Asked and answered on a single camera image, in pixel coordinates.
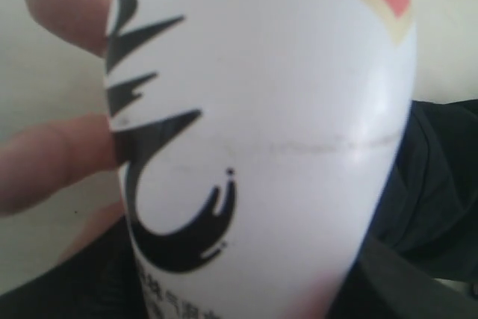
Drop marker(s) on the person's open hand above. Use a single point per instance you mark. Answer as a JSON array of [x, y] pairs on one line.
[[47, 156]]

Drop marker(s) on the pink peach soda bottle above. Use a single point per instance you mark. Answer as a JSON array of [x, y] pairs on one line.
[[254, 139]]

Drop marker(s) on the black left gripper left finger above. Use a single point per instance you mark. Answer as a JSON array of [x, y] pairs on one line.
[[100, 281]]

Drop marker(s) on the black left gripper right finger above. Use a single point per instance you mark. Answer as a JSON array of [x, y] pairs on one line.
[[383, 285]]

